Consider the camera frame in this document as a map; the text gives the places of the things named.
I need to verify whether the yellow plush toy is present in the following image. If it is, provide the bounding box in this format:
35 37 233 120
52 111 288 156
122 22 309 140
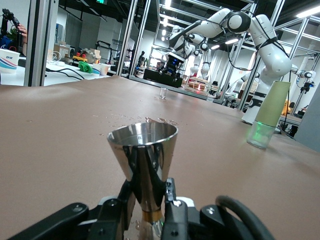
281 99 296 116

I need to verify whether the clear stemmed glass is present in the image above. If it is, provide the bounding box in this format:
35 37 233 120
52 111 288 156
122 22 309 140
106 121 179 240

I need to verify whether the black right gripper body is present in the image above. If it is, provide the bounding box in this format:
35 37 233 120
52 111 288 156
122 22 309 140
163 58 185 74

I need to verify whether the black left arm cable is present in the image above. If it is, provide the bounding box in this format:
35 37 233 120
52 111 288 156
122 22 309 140
215 194 276 240

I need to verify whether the white side table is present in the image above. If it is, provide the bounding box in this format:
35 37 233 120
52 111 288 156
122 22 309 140
0 56 112 87

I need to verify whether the aluminium frame post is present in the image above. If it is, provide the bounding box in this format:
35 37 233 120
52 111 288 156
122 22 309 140
23 0 60 87

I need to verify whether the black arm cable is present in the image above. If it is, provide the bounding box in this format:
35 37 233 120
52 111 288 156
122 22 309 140
219 9 293 106
215 194 276 240

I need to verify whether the green bottle with clear base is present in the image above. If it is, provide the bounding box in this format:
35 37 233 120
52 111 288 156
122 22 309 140
246 80 292 150

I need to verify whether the black handheld device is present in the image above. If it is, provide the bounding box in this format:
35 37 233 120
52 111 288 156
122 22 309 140
0 8 25 55

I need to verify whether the green cloth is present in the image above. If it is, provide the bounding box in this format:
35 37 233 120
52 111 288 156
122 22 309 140
78 61 94 74

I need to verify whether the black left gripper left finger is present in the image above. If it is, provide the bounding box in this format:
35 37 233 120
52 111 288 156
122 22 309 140
7 179 138 240

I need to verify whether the thin black cable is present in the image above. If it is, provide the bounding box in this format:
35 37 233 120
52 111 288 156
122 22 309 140
45 66 84 81

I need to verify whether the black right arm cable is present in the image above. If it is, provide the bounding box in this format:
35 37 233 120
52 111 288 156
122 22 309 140
219 9 293 106

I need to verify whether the person's hand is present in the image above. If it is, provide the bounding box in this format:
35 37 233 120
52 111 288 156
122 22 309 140
17 23 28 45

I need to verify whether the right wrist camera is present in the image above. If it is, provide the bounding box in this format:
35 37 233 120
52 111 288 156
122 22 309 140
166 50 186 61

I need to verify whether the printed white paper cup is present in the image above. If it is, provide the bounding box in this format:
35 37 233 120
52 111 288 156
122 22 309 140
0 48 21 74

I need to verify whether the ceiling strip light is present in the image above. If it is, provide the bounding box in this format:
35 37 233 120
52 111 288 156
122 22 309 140
295 5 320 19

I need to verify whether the brown table cover sheet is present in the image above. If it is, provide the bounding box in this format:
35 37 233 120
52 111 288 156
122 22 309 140
0 74 320 240

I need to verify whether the black platform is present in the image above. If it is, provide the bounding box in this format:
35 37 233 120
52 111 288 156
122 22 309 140
143 68 184 89

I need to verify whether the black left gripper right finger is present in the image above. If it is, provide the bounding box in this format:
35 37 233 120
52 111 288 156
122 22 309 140
161 177 251 240

